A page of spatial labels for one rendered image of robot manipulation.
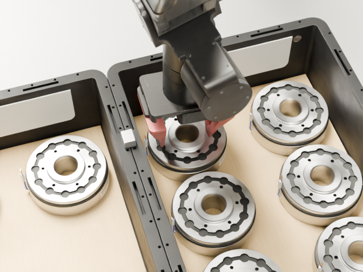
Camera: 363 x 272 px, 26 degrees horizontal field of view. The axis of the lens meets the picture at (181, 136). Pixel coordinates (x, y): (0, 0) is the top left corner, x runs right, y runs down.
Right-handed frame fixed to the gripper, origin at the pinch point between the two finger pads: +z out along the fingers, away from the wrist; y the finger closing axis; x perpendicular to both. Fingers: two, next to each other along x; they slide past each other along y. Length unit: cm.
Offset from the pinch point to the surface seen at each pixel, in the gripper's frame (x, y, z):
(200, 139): -1.0, 1.8, 0.4
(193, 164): -4.1, 0.0, 1.0
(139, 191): -10.4, -8.4, -5.3
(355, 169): -10.4, 19.4, 0.6
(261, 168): -5.1, 9.1, 4.0
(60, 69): 29.9, -12.3, 16.6
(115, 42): 33.3, -2.3, 16.2
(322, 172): -9.0, 15.6, 1.9
